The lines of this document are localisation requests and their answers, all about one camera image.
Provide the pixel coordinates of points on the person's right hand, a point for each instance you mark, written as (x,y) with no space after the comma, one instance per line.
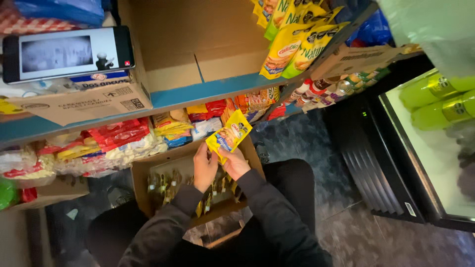
(234,165)

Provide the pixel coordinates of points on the person's left hand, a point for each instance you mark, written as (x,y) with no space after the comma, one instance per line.
(203,168)

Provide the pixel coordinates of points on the yellow mayonnaise sachet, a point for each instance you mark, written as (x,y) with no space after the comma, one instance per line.
(230,135)

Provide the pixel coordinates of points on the pile of sachets in box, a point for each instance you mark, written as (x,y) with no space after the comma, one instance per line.
(169,183)

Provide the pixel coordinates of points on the heap of yellow and blue packets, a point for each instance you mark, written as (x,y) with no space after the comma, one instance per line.
(182,124)

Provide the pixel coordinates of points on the open cardboard box of sachets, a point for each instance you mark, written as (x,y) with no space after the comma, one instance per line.
(141,178)

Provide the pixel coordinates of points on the heap of orange snack packets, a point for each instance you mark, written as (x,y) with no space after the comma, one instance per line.
(252,102)

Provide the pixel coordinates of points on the blue wooden shelf unit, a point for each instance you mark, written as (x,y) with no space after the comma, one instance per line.
(185,98)

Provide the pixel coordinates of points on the heap of red-label pasta bags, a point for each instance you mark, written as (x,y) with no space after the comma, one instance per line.
(92,148)

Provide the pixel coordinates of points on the row of small sauce bottles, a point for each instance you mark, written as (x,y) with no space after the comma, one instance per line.
(326,91)

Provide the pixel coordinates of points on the printed cardboard candy carton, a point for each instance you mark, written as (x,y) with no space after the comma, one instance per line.
(89,102)

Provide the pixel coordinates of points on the large empty cardboard box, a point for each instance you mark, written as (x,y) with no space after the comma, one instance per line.
(200,33)

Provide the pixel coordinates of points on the blue and white box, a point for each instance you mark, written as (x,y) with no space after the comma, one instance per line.
(100,78)

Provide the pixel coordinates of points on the row of yellow-green standing pouches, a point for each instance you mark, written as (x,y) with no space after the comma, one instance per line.
(293,40)

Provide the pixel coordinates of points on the black glass-door refrigerator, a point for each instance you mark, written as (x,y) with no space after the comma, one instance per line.
(374,148)

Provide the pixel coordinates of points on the low cardboard box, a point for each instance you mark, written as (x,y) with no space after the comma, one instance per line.
(59,191)

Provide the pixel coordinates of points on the flat printed cardboard box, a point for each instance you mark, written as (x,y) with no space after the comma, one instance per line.
(352,59)

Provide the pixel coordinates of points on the black smartphone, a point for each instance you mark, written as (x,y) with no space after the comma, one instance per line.
(66,53)

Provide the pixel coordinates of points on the dark blue plastic bag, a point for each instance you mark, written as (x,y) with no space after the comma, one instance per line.
(371,29)

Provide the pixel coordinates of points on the green plastic item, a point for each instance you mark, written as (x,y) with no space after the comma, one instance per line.
(6,193)

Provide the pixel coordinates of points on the green soda bottle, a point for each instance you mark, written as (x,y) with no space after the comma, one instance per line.
(426,91)
(441,111)

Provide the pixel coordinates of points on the red checkered cloth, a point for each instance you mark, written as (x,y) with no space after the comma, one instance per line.
(29,20)

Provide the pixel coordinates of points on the pale green translucent plastic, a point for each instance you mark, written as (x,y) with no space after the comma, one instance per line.
(434,29)

